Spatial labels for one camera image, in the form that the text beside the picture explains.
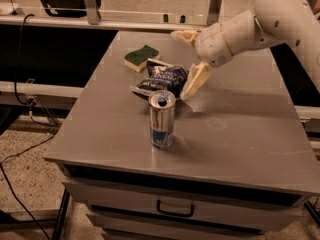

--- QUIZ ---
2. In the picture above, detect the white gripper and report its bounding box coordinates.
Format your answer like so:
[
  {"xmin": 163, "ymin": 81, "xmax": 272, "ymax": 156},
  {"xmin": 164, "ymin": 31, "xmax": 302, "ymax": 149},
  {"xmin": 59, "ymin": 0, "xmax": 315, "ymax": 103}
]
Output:
[{"xmin": 171, "ymin": 23, "xmax": 233, "ymax": 100}]

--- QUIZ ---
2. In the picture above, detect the blue chip bag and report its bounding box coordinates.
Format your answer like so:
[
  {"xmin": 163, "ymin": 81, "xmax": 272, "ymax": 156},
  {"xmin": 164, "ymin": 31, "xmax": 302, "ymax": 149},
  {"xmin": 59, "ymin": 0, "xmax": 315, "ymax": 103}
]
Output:
[{"xmin": 131, "ymin": 59, "xmax": 188, "ymax": 99}]

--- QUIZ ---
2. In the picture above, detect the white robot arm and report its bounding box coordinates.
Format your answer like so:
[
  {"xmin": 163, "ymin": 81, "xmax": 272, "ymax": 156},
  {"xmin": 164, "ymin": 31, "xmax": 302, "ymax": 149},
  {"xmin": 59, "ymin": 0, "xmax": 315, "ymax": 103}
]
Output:
[{"xmin": 171, "ymin": 0, "xmax": 320, "ymax": 100}]

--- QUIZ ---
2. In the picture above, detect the green and yellow sponge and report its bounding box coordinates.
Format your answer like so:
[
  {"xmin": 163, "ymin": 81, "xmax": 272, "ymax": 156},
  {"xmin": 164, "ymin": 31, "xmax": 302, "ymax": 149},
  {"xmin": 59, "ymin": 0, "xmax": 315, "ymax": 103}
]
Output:
[{"xmin": 124, "ymin": 45, "xmax": 160, "ymax": 72}]

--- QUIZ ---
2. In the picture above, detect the silver energy drink can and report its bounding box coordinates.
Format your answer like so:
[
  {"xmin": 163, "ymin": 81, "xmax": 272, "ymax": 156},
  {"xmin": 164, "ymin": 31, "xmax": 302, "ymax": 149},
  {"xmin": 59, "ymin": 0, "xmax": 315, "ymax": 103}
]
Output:
[{"xmin": 149, "ymin": 90, "xmax": 176, "ymax": 148}]

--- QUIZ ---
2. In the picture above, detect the grey drawer cabinet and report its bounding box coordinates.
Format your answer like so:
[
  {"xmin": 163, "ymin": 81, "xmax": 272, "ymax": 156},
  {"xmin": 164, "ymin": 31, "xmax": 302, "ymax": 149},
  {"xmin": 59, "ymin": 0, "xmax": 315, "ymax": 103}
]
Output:
[{"xmin": 46, "ymin": 31, "xmax": 320, "ymax": 240}]

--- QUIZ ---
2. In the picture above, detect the metal bracket middle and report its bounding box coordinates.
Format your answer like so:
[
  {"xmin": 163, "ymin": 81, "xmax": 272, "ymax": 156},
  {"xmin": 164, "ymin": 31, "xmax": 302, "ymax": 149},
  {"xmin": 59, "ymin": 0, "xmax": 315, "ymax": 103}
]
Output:
[{"xmin": 206, "ymin": 0, "xmax": 222, "ymax": 25}]

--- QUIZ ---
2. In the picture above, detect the metal bracket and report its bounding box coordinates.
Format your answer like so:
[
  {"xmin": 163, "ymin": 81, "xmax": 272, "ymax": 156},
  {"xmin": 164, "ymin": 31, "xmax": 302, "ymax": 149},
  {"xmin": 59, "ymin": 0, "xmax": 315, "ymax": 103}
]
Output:
[
  {"xmin": 84, "ymin": 0, "xmax": 100, "ymax": 25},
  {"xmin": 206, "ymin": 0, "xmax": 222, "ymax": 25}
]

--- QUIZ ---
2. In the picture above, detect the aluminium rail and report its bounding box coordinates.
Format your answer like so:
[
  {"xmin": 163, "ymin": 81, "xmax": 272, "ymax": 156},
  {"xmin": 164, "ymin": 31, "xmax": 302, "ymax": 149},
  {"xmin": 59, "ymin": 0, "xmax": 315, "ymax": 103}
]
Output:
[{"xmin": 0, "ymin": 15, "xmax": 208, "ymax": 32}]

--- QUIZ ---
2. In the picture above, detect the metal bracket left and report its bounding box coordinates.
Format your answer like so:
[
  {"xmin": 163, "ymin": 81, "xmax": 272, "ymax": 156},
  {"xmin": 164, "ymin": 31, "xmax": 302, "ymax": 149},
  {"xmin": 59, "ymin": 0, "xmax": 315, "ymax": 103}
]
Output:
[{"xmin": 84, "ymin": 0, "xmax": 100, "ymax": 25}]

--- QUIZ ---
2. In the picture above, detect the black drawer handle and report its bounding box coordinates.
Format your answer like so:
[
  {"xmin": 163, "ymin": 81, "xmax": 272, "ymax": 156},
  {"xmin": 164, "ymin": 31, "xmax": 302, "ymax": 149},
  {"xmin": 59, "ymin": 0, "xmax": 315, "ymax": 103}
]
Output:
[{"xmin": 156, "ymin": 200, "xmax": 195, "ymax": 218}]

